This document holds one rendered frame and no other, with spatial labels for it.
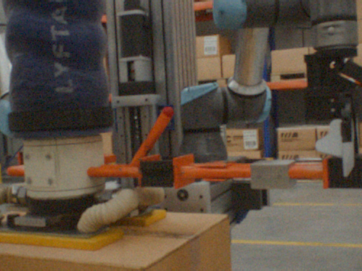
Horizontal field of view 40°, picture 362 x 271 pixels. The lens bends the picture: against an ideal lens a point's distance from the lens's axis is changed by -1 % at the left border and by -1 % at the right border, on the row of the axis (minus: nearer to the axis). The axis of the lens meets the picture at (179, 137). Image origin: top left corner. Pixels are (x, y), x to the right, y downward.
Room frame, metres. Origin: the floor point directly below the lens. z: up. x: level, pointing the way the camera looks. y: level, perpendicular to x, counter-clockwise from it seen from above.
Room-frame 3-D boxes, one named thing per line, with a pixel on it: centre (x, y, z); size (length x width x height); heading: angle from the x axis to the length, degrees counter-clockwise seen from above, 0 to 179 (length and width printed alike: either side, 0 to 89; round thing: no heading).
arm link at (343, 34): (0.85, -0.27, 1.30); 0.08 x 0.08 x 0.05
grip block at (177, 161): (0.99, 0.03, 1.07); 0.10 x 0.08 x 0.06; 155
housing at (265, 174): (0.89, -0.17, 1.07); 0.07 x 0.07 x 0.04; 65
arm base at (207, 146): (1.53, -0.07, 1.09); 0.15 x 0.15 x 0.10
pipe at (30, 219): (1.09, 0.25, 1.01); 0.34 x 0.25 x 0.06; 65
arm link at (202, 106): (1.53, -0.08, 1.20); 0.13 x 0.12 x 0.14; 96
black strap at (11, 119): (1.10, 0.25, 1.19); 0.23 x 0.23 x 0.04
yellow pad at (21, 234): (1.01, 0.29, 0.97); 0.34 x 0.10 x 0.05; 65
